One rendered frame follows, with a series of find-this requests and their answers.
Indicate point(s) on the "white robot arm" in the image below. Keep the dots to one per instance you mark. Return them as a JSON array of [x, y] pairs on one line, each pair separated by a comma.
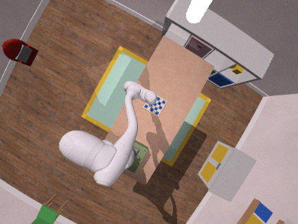
[[107, 160]]

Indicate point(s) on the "blue and cream chessboard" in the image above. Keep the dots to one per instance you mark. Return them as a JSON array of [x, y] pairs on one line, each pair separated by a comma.
[[156, 108]]

